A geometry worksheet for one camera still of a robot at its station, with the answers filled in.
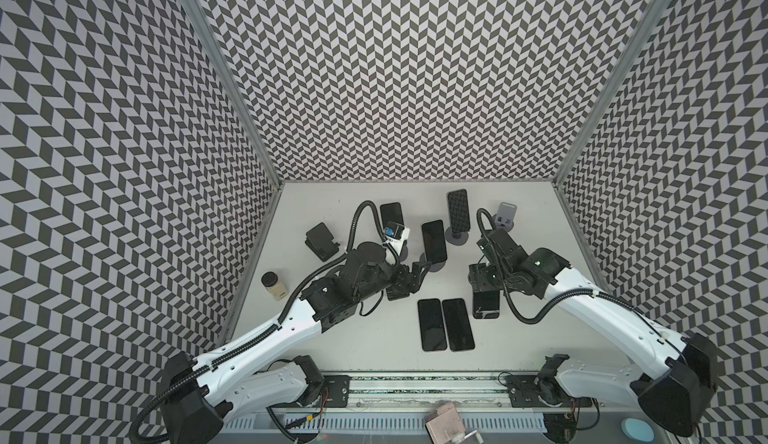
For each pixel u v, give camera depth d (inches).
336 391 28.6
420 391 29.3
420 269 24.4
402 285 24.4
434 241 40.0
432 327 31.0
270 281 31.1
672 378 14.8
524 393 29.0
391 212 36.6
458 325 34.0
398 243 24.4
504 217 39.7
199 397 14.9
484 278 27.3
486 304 31.0
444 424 25.7
